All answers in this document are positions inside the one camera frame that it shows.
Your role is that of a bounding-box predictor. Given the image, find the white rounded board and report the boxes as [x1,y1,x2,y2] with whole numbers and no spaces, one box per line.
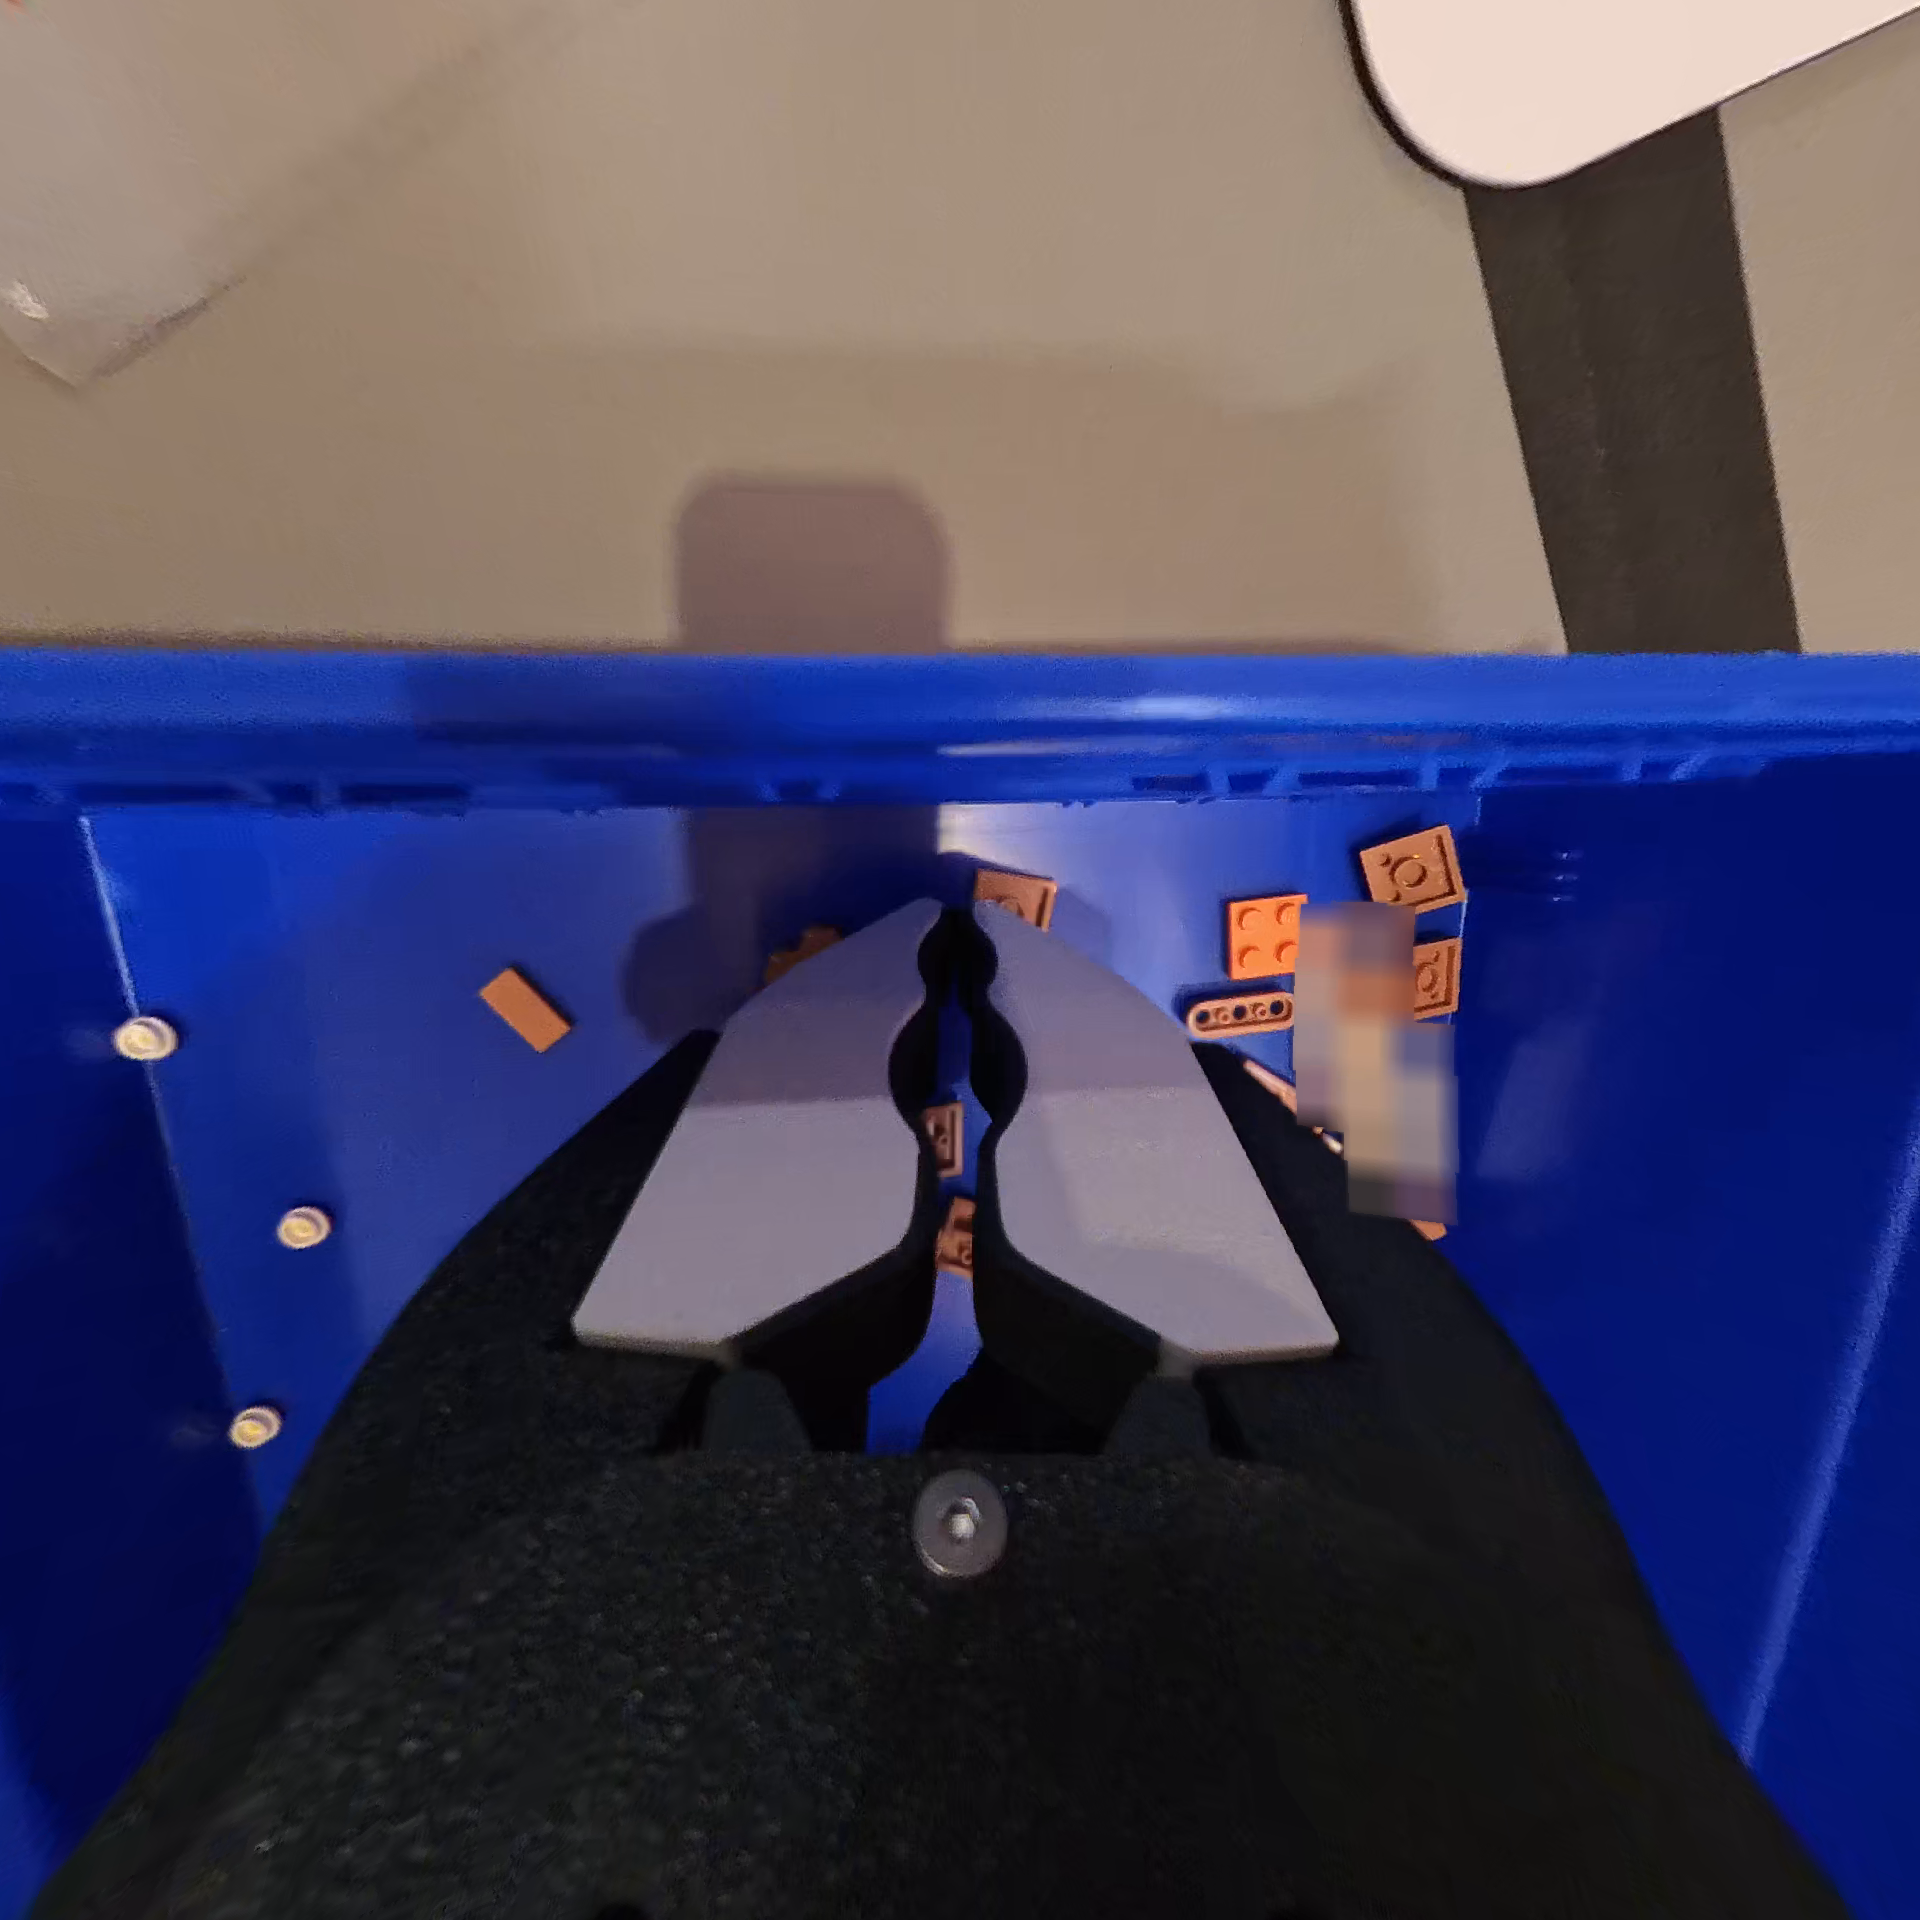
[1340,0,1920,192]

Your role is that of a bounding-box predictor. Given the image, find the dark bar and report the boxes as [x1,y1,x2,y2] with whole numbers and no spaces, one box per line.
[1463,113,1802,657]

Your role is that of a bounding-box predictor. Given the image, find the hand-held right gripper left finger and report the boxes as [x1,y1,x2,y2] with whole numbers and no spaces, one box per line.
[572,896,961,1453]

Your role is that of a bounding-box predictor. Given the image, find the blue plastic bin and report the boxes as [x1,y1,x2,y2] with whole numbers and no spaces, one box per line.
[0,644,1920,1920]

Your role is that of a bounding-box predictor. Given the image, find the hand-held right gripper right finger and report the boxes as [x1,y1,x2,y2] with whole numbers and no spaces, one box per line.
[930,896,1340,1453]

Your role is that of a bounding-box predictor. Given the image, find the orange four-stud plate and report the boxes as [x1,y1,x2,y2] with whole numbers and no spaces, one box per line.
[1228,894,1312,982]

